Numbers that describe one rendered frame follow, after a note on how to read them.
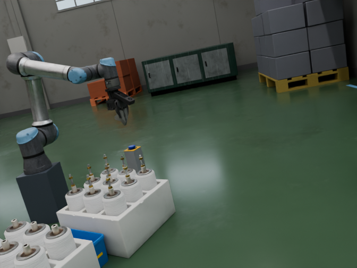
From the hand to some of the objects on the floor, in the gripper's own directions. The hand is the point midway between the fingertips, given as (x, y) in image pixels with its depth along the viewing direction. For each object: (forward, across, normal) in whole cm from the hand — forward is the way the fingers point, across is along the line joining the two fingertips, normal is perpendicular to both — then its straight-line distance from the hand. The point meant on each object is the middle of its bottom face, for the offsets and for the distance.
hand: (125, 123), depth 179 cm
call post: (+46, 0, 0) cm, 46 cm away
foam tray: (+46, +82, +8) cm, 95 cm away
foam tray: (+46, +29, +7) cm, 55 cm away
